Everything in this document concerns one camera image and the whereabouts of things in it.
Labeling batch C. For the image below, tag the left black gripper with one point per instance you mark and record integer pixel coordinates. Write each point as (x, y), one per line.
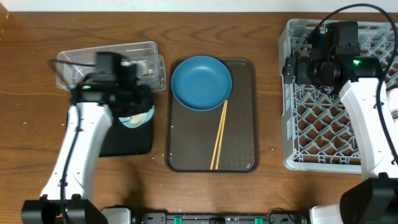
(148, 100)

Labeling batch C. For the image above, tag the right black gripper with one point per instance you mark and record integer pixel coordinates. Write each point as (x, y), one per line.
(288, 70)

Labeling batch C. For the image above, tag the light blue bowl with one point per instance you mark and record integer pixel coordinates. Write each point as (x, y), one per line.
(138, 119)

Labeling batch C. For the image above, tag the dark blue round plate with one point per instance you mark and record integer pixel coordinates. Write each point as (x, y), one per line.
(201, 83)

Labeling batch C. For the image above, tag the wooden chopstick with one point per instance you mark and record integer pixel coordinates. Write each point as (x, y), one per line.
(220, 144)
(218, 137)

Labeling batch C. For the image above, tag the white cup pink inside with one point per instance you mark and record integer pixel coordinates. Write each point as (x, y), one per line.
(392, 100)

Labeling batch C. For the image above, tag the white paper napkin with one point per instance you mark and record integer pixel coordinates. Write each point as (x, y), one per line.
(144, 68)

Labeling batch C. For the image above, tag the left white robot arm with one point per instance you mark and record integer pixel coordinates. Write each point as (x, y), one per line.
(110, 93)

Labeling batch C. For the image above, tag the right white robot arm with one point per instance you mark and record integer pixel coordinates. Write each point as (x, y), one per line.
(338, 69)

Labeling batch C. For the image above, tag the black plastic waste tray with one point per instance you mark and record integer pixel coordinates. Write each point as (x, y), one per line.
(130, 140)

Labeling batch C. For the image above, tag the clear plastic waste bin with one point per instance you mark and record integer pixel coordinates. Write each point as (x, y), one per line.
(83, 59)

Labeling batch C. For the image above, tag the grey dishwasher rack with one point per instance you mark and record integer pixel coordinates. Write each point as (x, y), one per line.
(316, 130)

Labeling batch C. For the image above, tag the brown plastic serving tray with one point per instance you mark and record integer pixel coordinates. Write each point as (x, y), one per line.
(191, 135)

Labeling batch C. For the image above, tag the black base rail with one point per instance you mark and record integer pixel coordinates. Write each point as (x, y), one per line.
(275, 216)

